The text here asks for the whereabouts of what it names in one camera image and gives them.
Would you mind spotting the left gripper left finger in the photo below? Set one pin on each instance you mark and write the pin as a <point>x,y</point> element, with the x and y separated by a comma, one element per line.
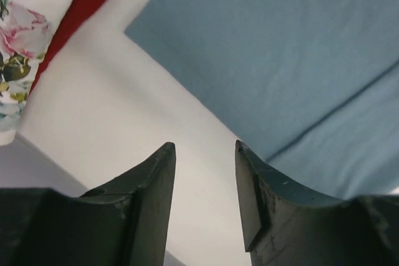
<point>122,222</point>

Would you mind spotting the red folded t-shirt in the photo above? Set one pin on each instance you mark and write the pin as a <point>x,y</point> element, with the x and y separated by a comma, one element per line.
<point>78,12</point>

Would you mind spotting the blue-grey t-shirt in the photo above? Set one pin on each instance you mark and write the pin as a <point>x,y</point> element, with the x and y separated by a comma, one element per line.
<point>311,86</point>

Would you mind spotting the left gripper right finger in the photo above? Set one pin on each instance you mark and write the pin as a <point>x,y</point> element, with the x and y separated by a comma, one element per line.
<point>286,223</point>

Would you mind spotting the white floral folded t-shirt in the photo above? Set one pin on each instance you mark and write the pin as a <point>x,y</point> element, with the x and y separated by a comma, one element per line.
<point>27,28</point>

